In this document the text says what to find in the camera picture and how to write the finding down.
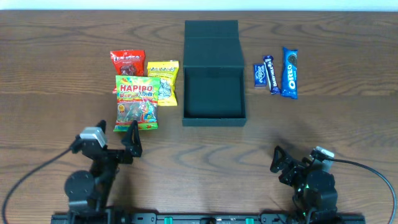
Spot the green Haribo sour worms bag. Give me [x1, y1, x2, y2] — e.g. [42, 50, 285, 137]
[114, 75, 160, 132]

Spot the red Haribo candy bag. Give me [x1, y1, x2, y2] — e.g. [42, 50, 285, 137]
[110, 50, 146, 77]

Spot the blue Oreo cookie pack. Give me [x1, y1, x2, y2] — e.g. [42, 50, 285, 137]
[281, 47, 298, 100]

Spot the yellow snack bag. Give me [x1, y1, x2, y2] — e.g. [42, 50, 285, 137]
[147, 60, 179, 106]

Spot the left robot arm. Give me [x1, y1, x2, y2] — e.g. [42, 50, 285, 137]
[64, 120, 142, 223]

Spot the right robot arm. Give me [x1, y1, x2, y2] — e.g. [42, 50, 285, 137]
[270, 146, 338, 223]

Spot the blue Eclipse mint box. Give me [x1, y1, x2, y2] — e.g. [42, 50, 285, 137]
[253, 63, 267, 88]

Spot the dark green open box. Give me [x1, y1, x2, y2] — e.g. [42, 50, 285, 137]
[182, 20, 246, 126]

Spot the purple Dairy Milk bar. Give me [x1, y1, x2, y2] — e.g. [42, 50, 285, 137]
[262, 55, 281, 95]

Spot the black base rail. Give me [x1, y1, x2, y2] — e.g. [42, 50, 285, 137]
[51, 212, 366, 224]

